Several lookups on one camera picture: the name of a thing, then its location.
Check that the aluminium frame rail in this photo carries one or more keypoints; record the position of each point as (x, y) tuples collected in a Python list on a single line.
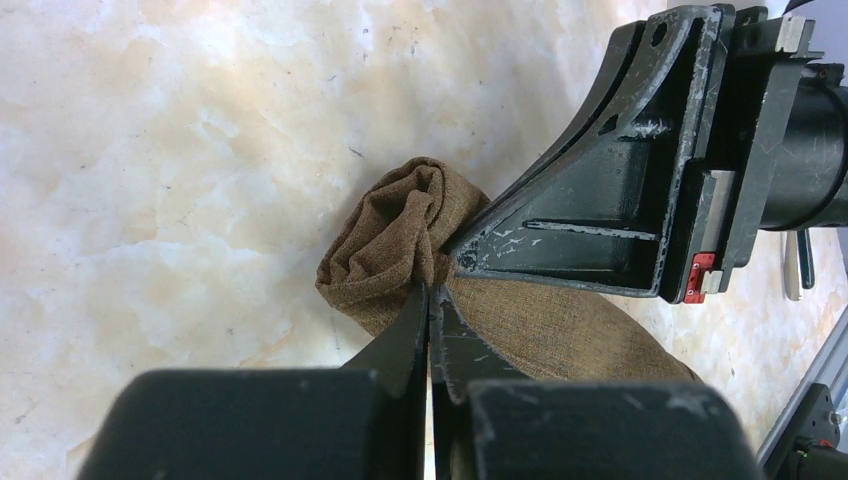
[(809, 438)]

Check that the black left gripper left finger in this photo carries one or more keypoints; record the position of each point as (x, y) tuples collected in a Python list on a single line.
[(395, 362)]

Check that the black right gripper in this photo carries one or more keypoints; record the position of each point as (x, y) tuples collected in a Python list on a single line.
[(726, 118)]

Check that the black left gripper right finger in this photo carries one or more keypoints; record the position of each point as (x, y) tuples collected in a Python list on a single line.
[(462, 365)]

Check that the brown cloth napkin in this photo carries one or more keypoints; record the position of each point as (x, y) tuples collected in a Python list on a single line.
[(395, 239)]

